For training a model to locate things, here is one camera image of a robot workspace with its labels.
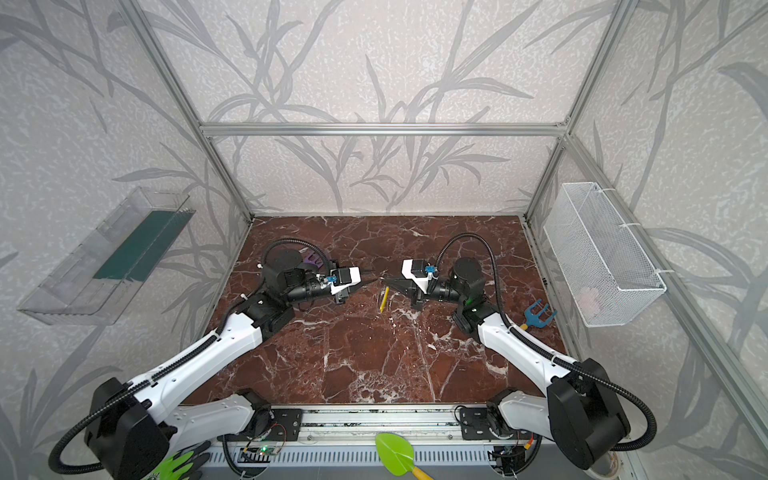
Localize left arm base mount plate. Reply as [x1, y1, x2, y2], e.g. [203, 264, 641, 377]
[249, 408, 304, 443]

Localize white wire mesh basket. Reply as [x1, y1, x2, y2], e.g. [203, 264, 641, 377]
[544, 182, 667, 328]

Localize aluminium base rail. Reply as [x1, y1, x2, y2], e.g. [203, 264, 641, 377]
[119, 403, 637, 480]

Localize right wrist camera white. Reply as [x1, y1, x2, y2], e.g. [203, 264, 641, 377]
[401, 259, 437, 293]

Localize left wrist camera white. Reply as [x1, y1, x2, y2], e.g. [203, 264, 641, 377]
[325, 267, 362, 296]

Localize green black work glove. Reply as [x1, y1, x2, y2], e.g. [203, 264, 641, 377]
[145, 441, 211, 480]

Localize blue toy rake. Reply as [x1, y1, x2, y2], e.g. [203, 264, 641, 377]
[520, 299, 557, 331]

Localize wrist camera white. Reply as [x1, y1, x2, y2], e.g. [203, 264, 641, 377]
[401, 259, 437, 293]
[325, 267, 362, 296]

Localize green toy shovel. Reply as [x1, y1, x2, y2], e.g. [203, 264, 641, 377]
[375, 433, 432, 480]

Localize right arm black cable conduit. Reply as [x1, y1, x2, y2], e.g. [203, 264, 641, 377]
[434, 232, 659, 452]

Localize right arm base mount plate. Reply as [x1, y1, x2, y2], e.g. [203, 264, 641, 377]
[453, 405, 535, 442]

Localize purple toy rake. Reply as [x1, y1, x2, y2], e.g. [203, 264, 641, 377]
[303, 252, 324, 268]

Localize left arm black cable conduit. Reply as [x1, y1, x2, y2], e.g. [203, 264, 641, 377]
[47, 237, 332, 475]

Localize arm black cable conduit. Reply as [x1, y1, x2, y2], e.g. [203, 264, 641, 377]
[434, 232, 659, 452]
[47, 237, 332, 475]

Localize pink object in basket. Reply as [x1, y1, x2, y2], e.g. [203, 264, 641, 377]
[576, 287, 601, 320]

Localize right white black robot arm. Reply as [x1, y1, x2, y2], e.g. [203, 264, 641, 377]
[384, 258, 630, 470]

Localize clear plastic wall tray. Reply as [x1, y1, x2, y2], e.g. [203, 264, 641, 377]
[18, 187, 195, 326]

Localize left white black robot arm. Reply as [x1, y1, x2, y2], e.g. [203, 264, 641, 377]
[79, 239, 367, 479]

